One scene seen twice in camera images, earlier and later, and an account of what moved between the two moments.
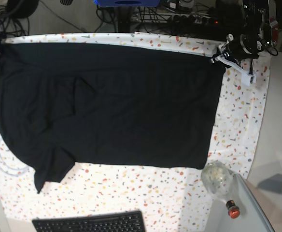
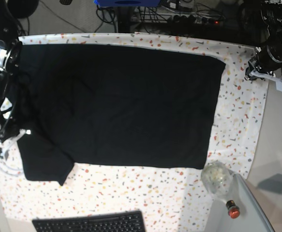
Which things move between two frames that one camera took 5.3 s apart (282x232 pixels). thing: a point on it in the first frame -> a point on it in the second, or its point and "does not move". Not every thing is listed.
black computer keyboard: [129, 221] does not move
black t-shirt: [56, 105] does not move
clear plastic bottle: [217, 178] does not move
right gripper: [244, 46] -> [269, 58]
